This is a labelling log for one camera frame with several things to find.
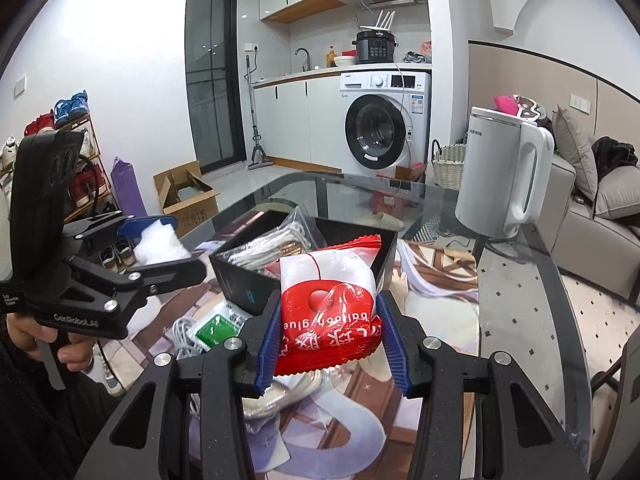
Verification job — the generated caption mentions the white plush toy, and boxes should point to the white plush toy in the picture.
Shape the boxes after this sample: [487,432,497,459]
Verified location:
[134,220,191,266]

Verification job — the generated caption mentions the white charger cable bundle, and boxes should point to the white charger cable bundle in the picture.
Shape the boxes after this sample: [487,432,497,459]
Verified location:
[169,315,208,361]

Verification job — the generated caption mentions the green medicine sachet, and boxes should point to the green medicine sachet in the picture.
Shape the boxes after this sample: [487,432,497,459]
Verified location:
[186,300,250,351]

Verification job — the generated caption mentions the bagged white brown-striped rope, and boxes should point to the bagged white brown-striped rope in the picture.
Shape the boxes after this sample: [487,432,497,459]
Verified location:
[217,204,327,273]

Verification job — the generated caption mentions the red balloon glue packet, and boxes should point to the red balloon glue packet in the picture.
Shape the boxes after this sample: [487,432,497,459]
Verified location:
[274,234,382,376]

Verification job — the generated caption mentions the person's left hand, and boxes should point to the person's left hand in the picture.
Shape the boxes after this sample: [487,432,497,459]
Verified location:
[6,313,96,372]

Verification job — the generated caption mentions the purple yoga mat roll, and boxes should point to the purple yoga mat roll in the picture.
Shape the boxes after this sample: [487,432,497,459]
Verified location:
[111,157,146,217]

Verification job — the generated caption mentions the wooden shoe rack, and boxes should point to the wooden shoe rack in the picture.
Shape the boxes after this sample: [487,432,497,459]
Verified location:
[0,90,137,271]

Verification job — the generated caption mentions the brown cardboard box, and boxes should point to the brown cardboard box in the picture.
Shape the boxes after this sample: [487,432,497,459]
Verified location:
[153,160,219,237]

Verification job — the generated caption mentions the black cardboard box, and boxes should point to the black cardboard box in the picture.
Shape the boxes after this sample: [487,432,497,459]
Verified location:
[208,209,400,316]

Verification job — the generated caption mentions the floor mop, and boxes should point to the floor mop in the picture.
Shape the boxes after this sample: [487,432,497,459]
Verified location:
[244,47,273,170]

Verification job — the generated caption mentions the white kitchen cabinet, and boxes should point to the white kitchen cabinet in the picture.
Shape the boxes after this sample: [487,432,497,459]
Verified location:
[254,76,347,170]

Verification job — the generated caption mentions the black glass door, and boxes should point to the black glass door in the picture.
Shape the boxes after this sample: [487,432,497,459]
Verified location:
[184,0,246,174]

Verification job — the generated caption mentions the grey sofa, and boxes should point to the grey sofa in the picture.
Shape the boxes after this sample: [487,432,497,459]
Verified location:
[536,155,639,306]

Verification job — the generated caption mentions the white electric kettle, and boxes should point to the white electric kettle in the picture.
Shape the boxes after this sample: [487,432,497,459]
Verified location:
[454,106,554,240]

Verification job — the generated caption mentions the woven laundry basket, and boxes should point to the woven laundry basket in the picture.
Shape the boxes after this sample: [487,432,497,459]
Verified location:
[431,139,466,190]

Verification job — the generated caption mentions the white washing machine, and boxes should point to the white washing machine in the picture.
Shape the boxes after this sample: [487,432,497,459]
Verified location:
[336,68,431,177]

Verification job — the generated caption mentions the grey cushion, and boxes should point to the grey cushion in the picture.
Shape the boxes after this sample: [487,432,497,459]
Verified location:
[553,106,599,203]

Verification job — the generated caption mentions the black rice cooker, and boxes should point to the black rice cooker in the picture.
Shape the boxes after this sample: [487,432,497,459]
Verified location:
[352,30,396,64]

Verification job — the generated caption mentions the pile of colourful clothes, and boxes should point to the pile of colourful clothes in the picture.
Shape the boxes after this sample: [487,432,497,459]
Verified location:
[494,94,548,122]

